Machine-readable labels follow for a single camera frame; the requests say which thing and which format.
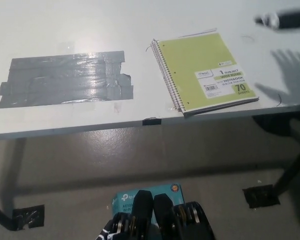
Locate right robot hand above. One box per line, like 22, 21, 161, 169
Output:
254, 8, 300, 31

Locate teal router box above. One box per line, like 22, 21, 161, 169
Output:
111, 183, 186, 225

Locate small black tape strip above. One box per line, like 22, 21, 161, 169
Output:
142, 118, 162, 126

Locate black robot torso blocks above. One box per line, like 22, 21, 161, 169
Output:
107, 189, 216, 240

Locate black floor tape patch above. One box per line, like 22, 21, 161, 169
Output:
242, 184, 281, 209
12, 204, 45, 231

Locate grey duct tape patch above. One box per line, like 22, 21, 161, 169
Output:
0, 50, 135, 110

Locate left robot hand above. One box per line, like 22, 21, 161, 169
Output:
94, 219, 116, 240

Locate green spiral notebook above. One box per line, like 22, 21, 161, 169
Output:
154, 32, 260, 118

